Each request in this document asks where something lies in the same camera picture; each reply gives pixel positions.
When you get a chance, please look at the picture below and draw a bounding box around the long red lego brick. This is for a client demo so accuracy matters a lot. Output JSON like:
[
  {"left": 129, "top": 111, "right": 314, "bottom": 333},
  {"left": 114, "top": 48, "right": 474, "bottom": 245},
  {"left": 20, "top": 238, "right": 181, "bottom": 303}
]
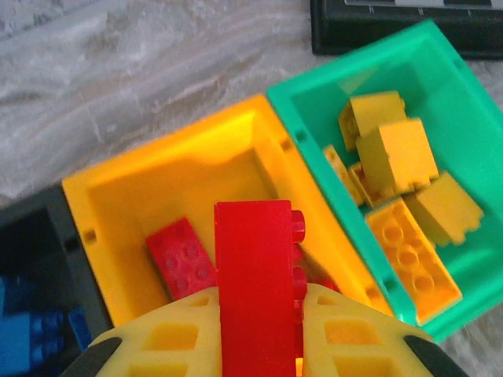
[{"left": 214, "top": 199, "right": 308, "bottom": 377}]

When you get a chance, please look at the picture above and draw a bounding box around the red flat lego plate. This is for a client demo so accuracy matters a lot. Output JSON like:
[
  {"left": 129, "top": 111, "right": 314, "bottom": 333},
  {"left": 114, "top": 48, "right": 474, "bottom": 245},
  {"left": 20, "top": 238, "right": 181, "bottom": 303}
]
[{"left": 145, "top": 218, "right": 218, "bottom": 302}]

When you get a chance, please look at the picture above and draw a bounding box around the black plastic bin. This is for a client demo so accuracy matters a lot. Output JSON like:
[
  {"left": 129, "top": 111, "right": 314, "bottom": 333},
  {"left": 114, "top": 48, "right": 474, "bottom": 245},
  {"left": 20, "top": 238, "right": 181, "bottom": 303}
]
[{"left": 0, "top": 184, "right": 116, "bottom": 377}]

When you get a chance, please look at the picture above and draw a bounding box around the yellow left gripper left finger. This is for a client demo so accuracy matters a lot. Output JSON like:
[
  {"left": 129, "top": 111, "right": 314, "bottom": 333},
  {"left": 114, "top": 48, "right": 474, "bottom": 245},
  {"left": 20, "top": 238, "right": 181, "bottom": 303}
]
[{"left": 70, "top": 285, "right": 223, "bottom": 377}]

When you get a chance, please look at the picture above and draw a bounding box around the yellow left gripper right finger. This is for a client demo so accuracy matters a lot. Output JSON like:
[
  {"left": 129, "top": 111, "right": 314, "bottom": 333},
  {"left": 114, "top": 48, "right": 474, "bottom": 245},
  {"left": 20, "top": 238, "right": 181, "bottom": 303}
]
[{"left": 294, "top": 282, "right": 468, "bottom": 377}]

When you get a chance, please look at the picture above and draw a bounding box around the yellow flat lego plate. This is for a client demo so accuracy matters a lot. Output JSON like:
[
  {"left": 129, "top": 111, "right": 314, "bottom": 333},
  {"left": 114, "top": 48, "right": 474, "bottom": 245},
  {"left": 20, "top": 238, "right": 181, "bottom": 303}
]
[{"left": 365, "top": 197, "right": 463, "bottom": 326}]

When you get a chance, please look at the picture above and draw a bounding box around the yellow square lego brick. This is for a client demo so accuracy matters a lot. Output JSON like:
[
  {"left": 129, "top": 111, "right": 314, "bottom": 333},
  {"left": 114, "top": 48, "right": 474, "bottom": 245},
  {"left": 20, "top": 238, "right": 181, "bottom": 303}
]
[
  {"left": 355, "top": 117, "right": 439, "bottom": 197},
  {"left": 404, "top": 171, "right": 485, "bottom": 248}
]

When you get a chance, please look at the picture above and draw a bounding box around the yellow plastic bin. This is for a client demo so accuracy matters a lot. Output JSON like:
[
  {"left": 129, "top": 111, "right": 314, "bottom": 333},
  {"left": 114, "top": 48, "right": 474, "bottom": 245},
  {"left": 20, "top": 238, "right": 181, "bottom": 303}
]
[{"left": 61, "top": 93, "right": 396, "bottom": 339}]

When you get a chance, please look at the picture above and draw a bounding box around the green plastic bin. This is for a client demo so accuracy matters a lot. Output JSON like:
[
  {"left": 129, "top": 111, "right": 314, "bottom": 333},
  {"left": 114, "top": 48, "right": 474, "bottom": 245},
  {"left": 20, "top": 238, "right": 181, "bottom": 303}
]
[{"left": 266, "top": 19, "right": 503, "bottom": 345}]

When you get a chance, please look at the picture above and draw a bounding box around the black tray with white label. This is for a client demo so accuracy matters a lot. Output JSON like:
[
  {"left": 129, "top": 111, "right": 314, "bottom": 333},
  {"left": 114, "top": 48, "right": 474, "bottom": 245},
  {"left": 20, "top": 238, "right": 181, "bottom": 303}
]
[{"left": 309, "top": 0, "right": 503, "bottom": 60}]

